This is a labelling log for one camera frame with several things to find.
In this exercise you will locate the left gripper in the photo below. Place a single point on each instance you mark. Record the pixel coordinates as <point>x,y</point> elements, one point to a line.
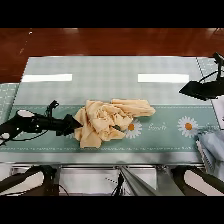
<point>68,124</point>

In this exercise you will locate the cream shirt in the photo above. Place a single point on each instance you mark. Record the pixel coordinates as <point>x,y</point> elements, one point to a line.
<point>100,121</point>

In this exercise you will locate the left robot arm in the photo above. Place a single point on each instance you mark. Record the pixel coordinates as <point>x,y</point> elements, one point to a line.
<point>29,123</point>

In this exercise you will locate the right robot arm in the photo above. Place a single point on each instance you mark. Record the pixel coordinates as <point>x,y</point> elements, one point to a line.
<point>178,177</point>

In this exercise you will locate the light blue garment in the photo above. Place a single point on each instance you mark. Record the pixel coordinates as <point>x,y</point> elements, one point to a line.
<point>213,143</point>

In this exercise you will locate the white garment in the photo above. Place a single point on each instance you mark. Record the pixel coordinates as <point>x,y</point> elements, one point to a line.
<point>219,111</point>

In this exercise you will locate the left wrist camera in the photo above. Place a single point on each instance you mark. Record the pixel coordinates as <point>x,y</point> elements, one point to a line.
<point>51,107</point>

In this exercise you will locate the silver frame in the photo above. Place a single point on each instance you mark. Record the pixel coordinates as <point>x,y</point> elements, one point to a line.
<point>140,186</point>

